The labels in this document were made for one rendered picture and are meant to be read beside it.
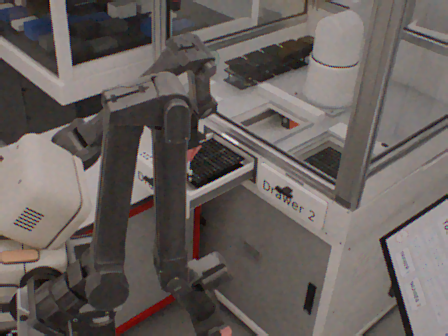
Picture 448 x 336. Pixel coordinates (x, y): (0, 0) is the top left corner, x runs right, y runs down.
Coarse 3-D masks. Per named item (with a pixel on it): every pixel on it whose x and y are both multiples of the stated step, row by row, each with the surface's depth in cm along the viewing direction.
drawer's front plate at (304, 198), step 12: (264, 168) 191; (276, 180) 189; (288, 180) 185; (264, 192) 196; (276, 192) 191; (300, 192) 182; (300, 204) 184; (312, 204) 179; (324, 204) 176; (300, 216) 186; (324, 216) 179
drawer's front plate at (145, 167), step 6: (138, 156) 192; (138, 162) 192; (144, 162) 190; (138, 168) 194; (144, 168) 191; (150, 168) 188; (144, 174) 192; (150, 174) 189; (138, 180) 197; (144, 180) 194; (144, 186) 196; (150, 186) 192; (186, 198) 178; (186, 204) 179; (186, 210) 181; (186, 216) 182
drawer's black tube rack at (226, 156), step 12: (204, 144) 206; (216, 144) 206; (204, 156) 199; (216, 156) 200; (228, 156) 200; (240, 156) 200; (192, 168) 193; (204, 168) 193; (216, 168) 193; (228, 168) 199; (192, 180) 192; (204, 180) 193
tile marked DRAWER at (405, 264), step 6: (408, 246) 147; (402, 252) 148; (408, 252) 146; (396, 258) 148; (402, 258) 146; (408, 258) 145; (402, 264) 145; (408, 264) 144; (414, 264) 142; (402, 270) 144; (408, 270) 142; (414, 270) 141; (402, 276) 143
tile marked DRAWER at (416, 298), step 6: (408, 282) 140; (414, 282) 138; (420, 282) 137; (408, 288) 139; (414, 288) 137; (420, 288) 136; (408, 294) 138; (414, 294) 136; (420, 294) 135; (408, 300) 136; (414, 300) 135; (420, 300) 134; (426, 300) 132; (414, 306) 134; (420, 306) 132
